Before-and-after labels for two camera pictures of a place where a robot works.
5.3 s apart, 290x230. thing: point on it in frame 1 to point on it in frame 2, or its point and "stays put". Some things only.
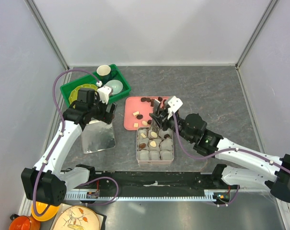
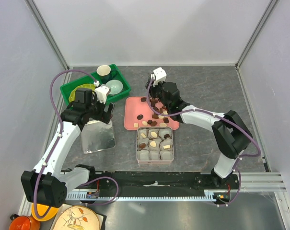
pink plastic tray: x=137 y=110 stays put
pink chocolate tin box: x=154 y=147 stays put
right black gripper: x=165 y=122 to x=152 y=88
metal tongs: x=156 y=116 to x=150 y=75
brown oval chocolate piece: x=142 y=145 stays put
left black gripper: x=105 y=116 stays put
